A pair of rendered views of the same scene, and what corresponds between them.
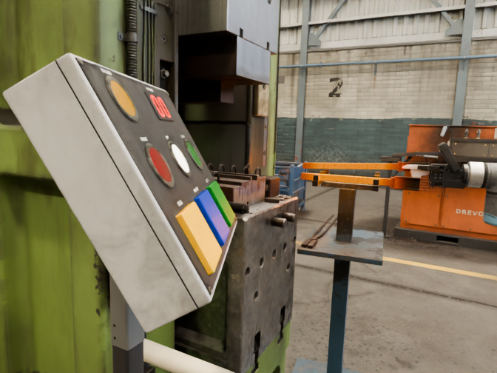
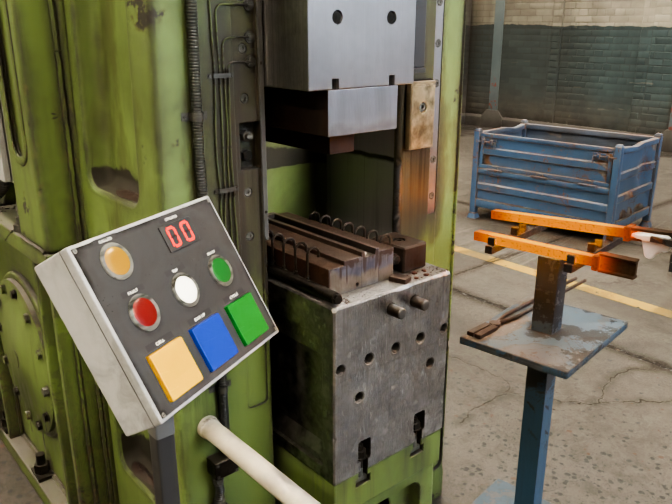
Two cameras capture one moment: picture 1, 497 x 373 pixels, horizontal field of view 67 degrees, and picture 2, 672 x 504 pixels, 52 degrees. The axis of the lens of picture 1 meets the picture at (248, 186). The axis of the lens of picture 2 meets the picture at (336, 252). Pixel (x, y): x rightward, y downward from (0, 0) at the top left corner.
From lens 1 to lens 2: 70 cm
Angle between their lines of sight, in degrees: 24
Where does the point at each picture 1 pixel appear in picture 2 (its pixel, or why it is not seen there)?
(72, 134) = (72, 300)
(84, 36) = (148, 123)
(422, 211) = not seen: outside the picture
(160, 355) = (228, 445)
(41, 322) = not seen: hidden behind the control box
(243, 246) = (332, 342)
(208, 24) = (291, 79)
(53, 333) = not seen: hidden behind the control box
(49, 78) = (57, 263)
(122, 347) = (153, 436)
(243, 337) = (337, 441)
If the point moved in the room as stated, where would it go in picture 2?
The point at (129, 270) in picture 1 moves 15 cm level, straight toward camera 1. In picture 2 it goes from (112, 393) to (66, 455)
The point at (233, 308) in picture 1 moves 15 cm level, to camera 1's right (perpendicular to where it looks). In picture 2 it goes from (325, 408) to (388, 421)
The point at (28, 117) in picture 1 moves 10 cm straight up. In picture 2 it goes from (48, 285) to (39, 217)
